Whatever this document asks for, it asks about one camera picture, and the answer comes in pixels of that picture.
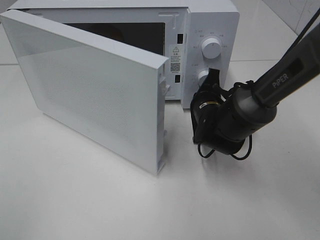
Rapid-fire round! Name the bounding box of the white microwave oven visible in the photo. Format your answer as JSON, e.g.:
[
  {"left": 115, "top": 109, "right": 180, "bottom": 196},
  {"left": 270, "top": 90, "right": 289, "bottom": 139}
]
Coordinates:
[{"left": 0, "top": 0, "right": 240, "bottom": 109}]

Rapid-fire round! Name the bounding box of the white timer knob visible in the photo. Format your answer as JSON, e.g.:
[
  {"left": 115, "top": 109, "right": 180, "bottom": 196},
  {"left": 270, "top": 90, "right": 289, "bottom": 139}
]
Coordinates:
[{"left": 197, "top": 70, "right": 209, "bottom": 87}]

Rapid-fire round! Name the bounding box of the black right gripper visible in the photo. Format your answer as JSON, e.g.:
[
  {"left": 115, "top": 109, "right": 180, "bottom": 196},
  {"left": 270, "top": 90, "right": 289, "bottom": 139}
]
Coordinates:
[{"left": 190, "top": 68, "right": 233, "bottom": 150}]

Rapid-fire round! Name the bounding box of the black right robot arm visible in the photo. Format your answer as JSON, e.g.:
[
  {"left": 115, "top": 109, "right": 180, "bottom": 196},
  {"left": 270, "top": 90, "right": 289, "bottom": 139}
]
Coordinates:
[{"left": 190, "top": 25, "right": 320, "bottom": 158}]

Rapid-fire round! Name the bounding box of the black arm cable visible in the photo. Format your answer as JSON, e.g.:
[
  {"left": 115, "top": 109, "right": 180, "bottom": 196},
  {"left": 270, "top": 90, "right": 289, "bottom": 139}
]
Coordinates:
[{"left": 193, "top": 0, "right": 320, "bottom": 161}]

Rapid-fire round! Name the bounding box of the upper white power knob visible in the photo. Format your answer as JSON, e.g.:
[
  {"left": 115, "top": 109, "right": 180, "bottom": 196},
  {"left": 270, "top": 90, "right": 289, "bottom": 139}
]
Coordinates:
[{"left": 200, "top": 36, "right": 223, "bottom": 60}]

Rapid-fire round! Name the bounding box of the burger with lettuce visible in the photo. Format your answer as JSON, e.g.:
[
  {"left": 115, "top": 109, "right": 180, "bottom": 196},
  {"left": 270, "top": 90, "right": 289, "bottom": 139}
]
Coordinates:
[{"left": 87, "top": 23, "right": 124, "bottom": 42}]

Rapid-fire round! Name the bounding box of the white warning label sticker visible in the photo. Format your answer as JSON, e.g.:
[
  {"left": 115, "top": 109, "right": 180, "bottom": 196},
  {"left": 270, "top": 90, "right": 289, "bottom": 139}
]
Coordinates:
[{"left": 169, "top": 44, "right": 183, "bottom": 74}]

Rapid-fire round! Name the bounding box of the white microwave door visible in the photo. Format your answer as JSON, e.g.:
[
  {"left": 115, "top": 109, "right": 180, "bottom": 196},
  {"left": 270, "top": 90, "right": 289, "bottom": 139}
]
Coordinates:
[{"left": 0, "top": 10, "right": 168, "bottom": 175}]

